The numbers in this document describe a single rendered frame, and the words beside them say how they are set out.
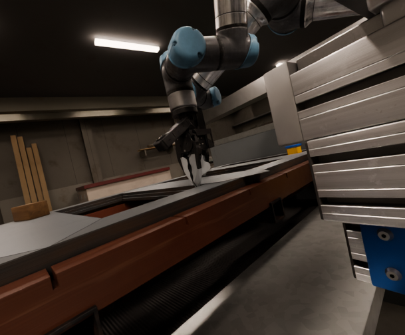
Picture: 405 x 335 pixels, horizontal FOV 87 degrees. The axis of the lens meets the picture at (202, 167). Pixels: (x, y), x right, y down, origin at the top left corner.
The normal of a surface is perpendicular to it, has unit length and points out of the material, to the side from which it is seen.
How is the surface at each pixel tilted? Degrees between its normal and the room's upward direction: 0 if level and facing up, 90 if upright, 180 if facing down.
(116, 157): 90
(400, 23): 90
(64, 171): 90
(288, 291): 0
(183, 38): 90
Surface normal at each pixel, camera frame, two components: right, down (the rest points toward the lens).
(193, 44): 0.29, -0.04
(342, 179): -0.80, 0.20
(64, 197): 0.56, -0.11
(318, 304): -0.22, -0.97
